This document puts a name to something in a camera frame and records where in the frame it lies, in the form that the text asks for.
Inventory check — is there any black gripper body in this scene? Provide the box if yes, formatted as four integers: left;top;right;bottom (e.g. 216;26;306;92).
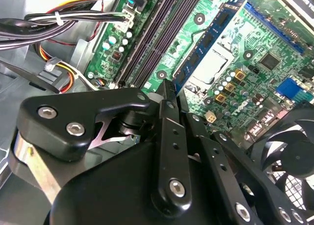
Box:
7;126;237;225

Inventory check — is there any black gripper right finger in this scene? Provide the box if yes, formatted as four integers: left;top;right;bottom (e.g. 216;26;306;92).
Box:
179;91;314;225

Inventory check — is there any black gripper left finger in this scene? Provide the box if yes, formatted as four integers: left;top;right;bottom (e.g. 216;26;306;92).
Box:
18;79;194;213

